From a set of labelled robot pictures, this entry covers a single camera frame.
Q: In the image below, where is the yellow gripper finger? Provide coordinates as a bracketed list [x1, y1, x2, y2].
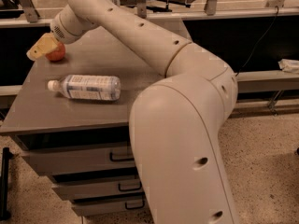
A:
[26, 33, 59, 61]

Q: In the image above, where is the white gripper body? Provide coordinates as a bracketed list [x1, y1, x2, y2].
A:
[50, 6, 97, 44]

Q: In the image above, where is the red apple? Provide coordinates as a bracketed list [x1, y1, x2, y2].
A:
[46, 43, 65, 62]

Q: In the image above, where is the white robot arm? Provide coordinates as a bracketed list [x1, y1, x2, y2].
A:
[28, 0, 239, 224]

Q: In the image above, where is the lying labelled plastic water bottle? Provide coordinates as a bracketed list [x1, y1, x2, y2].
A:
[48, 75, 121, 102]

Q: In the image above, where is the grey drawer cabinet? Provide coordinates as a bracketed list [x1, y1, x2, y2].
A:
[1, 28, 161, 205]

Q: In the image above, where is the black bar at left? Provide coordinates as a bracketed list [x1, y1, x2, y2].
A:
[0, 147, 13, 221]

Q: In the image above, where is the top grey drawer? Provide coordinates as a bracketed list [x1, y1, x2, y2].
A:
[21, 142, 135, 175]

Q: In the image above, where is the grey drawer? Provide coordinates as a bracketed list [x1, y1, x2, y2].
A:
[21, 142, 135, 175]
[72, 195, 148, 217]
[52, 178, 143, 201]

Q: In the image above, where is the middle grey drawer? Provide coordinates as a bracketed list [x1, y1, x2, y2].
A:
[52, 178, 143, 201]

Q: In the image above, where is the bottom grey drawer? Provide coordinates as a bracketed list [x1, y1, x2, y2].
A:
[72, 195, 148, 217]

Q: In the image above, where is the grey metal railing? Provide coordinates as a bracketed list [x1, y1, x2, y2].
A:
[0, 0, 299, 28]

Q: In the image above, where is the crumpled white packet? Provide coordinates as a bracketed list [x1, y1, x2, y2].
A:
[278, 59, 299, 74]

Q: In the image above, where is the black cable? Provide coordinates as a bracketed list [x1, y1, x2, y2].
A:
[235, 5, 279, 77]

